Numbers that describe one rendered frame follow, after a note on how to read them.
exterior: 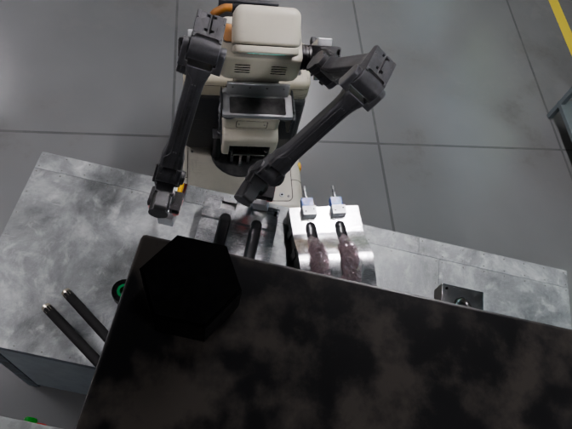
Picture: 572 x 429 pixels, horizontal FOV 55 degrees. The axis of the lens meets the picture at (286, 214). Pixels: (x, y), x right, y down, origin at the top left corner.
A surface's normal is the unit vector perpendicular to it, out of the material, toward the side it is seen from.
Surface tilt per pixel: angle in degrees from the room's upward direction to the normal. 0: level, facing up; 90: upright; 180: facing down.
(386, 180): 0
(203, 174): 0
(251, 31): 42
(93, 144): 0
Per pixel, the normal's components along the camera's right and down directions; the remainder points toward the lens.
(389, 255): 0.15, -0.48
